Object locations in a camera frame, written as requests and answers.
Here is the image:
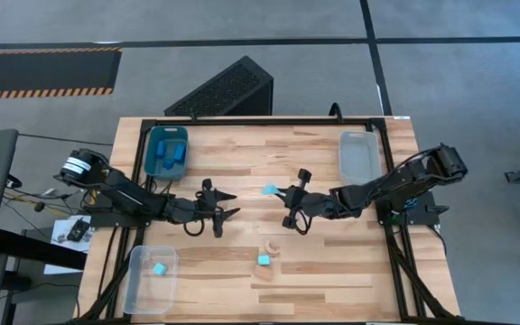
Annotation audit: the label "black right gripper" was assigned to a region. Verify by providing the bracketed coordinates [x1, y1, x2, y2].
[277, 168, 339, 228]

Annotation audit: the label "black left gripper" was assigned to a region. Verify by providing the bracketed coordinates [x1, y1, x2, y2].
[168, 178, 242, 239]

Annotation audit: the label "wooden arch block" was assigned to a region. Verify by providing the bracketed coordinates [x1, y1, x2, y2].
[263, 237, 282, 256]

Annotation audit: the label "clear plastic bin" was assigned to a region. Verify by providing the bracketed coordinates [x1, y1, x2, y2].
[123, 245, 180, 316]
[339, 130, 383, 185]

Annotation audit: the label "teal plastic bin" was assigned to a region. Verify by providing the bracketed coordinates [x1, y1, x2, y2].
[144, 125, 190, 181]

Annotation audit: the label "black mesh computer case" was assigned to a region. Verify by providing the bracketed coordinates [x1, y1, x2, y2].
[163, 55, 274, 117]

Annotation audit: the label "small black handheld device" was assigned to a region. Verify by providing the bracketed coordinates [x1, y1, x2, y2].
[66, 218, 90, 243]

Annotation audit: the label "white paper sheets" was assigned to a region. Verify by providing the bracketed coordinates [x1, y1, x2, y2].
[42, 215, 93, 275]

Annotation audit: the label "hazard striped black floor mat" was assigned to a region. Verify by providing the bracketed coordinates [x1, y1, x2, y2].
[0, 46, 124, 100]

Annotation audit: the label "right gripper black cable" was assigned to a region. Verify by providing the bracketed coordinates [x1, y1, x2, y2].
[293, 211, 311, 237]

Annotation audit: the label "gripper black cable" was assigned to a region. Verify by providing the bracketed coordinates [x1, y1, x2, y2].
[293, 211, 311, 237]
[181, 216, 207, 238]

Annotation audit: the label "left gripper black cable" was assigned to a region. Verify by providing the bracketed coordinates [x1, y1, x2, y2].
[181, 216, 207, 238]

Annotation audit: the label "black table frame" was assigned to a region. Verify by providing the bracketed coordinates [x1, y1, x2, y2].
[77, 116, 467, 325]

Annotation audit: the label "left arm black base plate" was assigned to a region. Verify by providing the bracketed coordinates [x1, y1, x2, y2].
[88, 211, 151, 229]

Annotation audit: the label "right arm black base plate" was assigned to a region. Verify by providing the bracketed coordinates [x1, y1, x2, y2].
[376, 189, 450, 227]

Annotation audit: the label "yellow cable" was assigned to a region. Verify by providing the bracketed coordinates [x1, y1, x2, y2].
[2, 191, 103, 218]

